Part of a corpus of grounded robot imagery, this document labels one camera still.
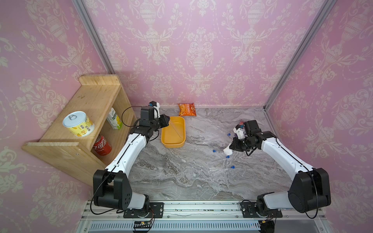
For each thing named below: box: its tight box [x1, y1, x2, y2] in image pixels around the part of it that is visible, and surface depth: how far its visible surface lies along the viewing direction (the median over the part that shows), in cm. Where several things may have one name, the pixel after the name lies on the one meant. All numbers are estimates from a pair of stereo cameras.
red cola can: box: [92, 134, 113, 156], surface depth 67 cm
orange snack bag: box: [177, 102, 197, 117], surface depth 119 cm
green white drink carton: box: [106, 107, 123, 130], surface depth 77 cm
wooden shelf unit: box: [21, 74, 137, 186], surface depth 64 cm
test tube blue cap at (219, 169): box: [209, 165, 236, 172], surface depth 91 cm
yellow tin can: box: [62, 111, 95, 138], surface depth 52 cm
